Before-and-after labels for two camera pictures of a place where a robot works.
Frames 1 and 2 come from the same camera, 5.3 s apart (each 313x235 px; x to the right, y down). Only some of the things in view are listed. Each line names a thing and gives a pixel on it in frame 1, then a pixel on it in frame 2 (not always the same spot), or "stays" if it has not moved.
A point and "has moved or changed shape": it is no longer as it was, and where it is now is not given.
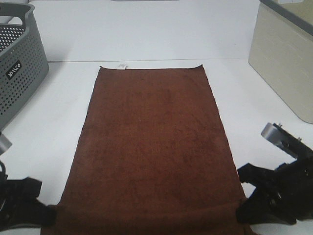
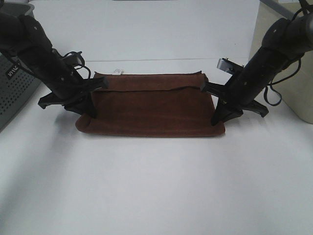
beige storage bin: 281,52 stays
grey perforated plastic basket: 23,63 stays
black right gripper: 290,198 -> 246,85
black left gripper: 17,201 -> 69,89
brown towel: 151,158 has moved or changed shape
